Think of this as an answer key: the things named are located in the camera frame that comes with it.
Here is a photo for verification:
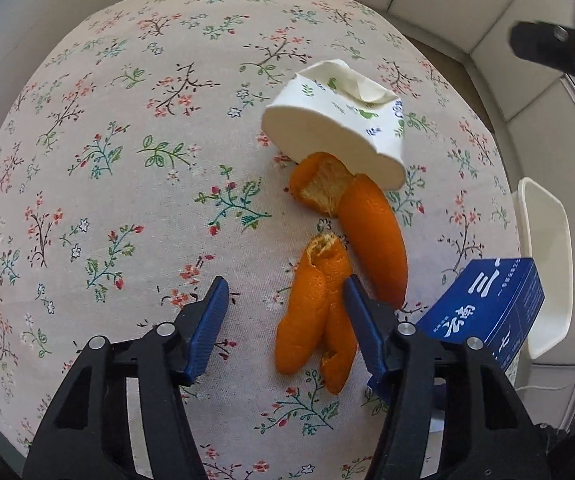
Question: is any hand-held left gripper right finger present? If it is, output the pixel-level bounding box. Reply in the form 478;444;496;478
342;275;553;480

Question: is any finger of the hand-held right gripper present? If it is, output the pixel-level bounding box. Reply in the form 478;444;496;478
510;20;575;89

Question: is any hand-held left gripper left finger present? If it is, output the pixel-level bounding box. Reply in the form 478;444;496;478
22;276;231;480

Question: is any forked orange peel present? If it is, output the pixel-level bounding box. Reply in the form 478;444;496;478
275;232;359;396

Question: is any white plastic bin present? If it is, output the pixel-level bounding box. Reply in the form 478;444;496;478
517;177;574;360

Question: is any long orange peel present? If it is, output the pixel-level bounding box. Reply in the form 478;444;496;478
289;151;409;309

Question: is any blue cardboard box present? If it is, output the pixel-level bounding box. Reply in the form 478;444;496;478
415;256;545;377

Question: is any floral tablecloth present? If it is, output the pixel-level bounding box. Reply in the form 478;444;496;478
0;0;523;480

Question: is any crushed floral paper cup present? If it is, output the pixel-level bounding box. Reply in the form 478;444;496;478
261;59;407;192

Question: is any white cable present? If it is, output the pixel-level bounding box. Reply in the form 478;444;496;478
515;357;575;393

